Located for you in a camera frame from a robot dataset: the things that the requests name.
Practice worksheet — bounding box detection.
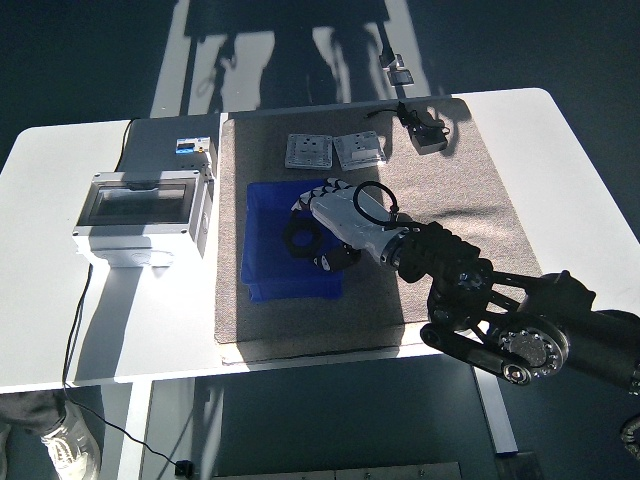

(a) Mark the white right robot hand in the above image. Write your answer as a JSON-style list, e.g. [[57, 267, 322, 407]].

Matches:
[[292, 177, 402, 274]]

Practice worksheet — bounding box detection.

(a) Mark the black hex nut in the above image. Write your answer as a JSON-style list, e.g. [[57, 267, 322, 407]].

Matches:
[[282, 214, 326, 260]]

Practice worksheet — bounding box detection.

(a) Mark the blue plastic box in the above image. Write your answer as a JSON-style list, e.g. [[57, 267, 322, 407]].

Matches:
[[239, 179, 346, 304]]

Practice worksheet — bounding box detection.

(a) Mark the white socket panel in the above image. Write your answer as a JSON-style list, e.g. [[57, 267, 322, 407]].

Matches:
[[284, 133, 335, 171], [333, 130, 389, 172]]

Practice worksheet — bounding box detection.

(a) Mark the grey-brown mat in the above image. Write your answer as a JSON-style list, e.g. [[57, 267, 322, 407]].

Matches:
[[213, 97, 546, 364]]

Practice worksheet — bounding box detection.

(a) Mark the black power adapter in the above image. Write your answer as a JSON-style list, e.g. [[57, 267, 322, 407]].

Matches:
[[409, 123, 450, 155]]

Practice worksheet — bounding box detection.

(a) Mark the blue and white circuit breaker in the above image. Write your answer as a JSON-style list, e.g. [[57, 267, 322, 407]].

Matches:
[[173, 135, 212, 169]]

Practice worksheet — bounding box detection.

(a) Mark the white table leg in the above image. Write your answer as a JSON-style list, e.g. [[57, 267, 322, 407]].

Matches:
[[117, 382, 152, 480], [472, 367, 519, 456]]

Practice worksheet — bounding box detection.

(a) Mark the grey metal foot plate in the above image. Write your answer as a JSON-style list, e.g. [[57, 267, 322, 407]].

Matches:
[[493, 449, 544, 480]]

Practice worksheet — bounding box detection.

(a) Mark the person's shoe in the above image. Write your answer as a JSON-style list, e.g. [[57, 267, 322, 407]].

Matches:
[[39, 399, 102, 480]]

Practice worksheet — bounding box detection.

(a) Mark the person's leg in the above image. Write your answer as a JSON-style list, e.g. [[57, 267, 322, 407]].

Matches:
[[0, 389, 69, 437]]

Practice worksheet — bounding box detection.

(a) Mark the black robot wrist cable loop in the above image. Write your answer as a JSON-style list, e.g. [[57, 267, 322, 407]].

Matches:
[[351, 180, 402, 227]]

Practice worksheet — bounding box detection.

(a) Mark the black adapter cord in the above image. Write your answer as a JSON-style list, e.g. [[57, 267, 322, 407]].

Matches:
[[366, 100, 426, 132]]

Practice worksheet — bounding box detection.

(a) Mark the grey electrical enclosure box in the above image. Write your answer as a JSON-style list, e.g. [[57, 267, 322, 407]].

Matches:
[[72, 167, 217, 269]]

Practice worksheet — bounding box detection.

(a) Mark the grey metal base plate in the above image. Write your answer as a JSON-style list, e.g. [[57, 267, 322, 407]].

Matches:
[[209, 460, 464, 480]]

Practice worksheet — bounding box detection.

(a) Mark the long black power cable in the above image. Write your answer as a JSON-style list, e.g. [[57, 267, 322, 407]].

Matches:
[[61, 118, 184, 465]]

